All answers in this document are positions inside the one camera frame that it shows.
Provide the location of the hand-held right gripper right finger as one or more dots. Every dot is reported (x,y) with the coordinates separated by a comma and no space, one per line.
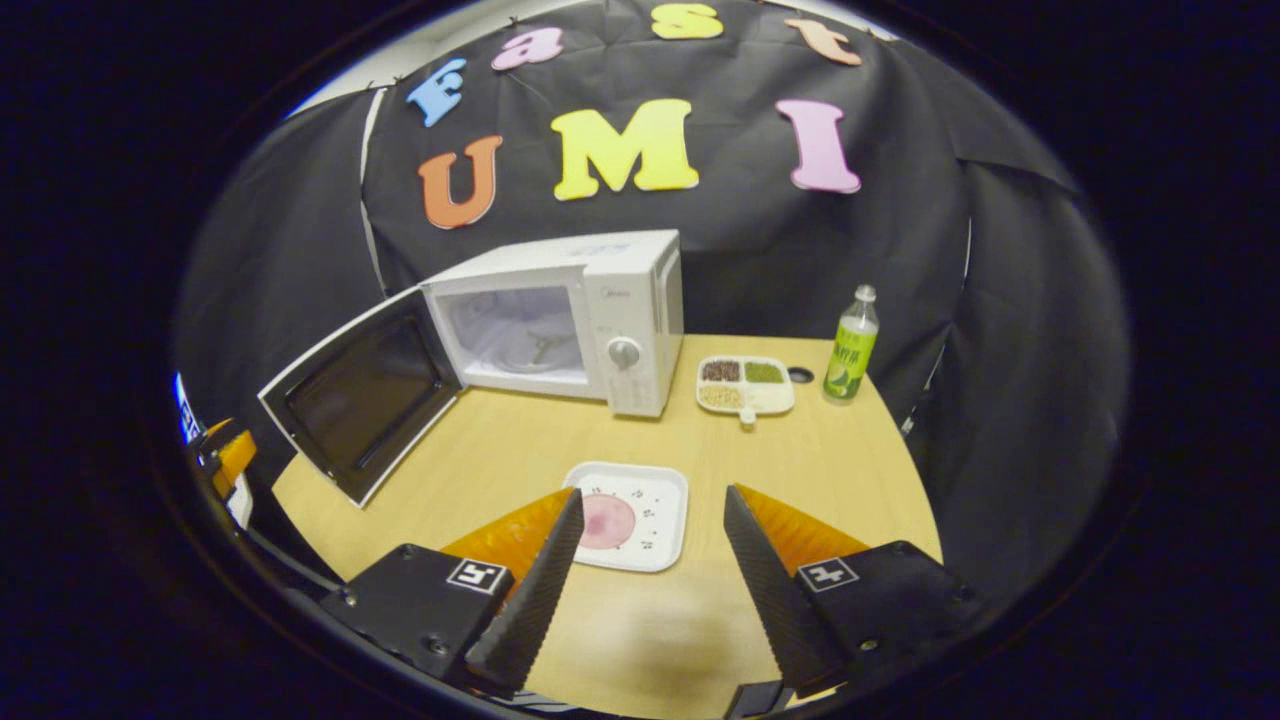
(775,600)

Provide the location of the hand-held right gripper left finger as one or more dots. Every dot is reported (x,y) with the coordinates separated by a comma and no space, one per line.
(535,600)

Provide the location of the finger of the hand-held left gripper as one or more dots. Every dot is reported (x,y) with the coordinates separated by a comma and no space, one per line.
(236,455)

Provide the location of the pink round meat slice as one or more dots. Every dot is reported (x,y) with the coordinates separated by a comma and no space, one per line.
(612,522)

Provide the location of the white square plate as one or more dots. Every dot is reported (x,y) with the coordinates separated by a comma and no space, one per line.
(650,500)

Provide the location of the white microwave oven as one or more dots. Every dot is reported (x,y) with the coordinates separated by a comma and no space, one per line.
(630,300)

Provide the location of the glass microwave turntable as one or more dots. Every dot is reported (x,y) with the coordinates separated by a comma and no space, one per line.
(520,362)

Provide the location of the white divided bean tray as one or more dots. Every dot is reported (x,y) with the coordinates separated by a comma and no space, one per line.
(770,398)

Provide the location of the black round table grommet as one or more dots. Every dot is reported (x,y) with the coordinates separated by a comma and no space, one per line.
(800,375)

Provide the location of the green drink bottle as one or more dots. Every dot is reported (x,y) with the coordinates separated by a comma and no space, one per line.
(850,360)

